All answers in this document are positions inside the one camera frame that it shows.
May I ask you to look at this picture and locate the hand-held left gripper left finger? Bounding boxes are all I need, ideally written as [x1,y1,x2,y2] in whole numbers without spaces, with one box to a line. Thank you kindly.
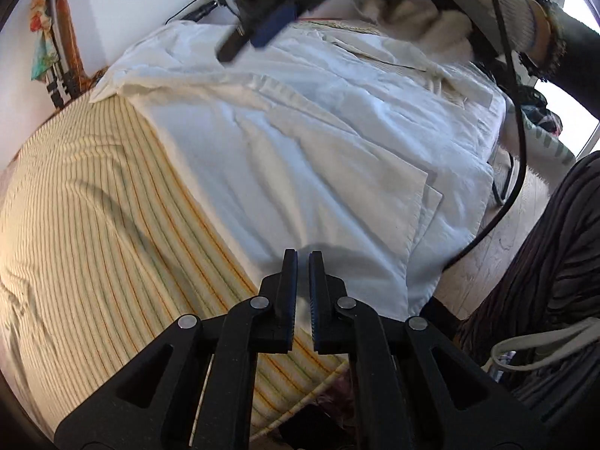
[54,248,299,450]

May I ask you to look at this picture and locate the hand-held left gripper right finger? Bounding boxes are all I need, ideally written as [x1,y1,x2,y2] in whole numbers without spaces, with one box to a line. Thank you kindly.
[308,250,549,450]

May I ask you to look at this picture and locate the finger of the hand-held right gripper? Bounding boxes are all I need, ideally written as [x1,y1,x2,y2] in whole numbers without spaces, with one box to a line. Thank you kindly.
[250,2,302,48]
[216,23,255,63]

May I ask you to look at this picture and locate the white shirt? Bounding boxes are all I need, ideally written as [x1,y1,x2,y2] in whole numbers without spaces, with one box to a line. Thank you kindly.
[89,19,509,320]

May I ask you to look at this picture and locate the person's right forearm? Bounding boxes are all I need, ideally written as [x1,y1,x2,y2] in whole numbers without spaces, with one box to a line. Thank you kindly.
[518,0,600,119]

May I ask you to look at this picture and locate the colourful hanging cloth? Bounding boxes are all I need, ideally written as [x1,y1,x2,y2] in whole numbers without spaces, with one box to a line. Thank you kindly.
[29,0,66,83]

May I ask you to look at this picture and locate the striped bed sheet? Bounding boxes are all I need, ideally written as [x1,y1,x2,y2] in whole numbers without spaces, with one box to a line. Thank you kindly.
[0,94,352,441]

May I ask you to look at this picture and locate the person's striped pants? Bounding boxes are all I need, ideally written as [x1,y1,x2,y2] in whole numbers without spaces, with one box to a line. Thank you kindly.
[454,150,600,427]

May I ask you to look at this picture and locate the grey striped white cloth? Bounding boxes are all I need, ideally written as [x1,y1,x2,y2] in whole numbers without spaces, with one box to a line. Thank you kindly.
[501,98,576,166]

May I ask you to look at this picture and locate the black ring light cable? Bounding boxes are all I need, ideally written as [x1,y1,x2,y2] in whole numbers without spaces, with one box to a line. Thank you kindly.
[165,0,221,25]

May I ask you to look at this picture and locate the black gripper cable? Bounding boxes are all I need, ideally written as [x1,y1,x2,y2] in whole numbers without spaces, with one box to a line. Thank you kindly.
[441,0,528,273]

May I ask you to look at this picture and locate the white drawstring cord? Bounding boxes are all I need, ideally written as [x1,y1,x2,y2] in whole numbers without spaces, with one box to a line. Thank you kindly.
[483,316,600,377]

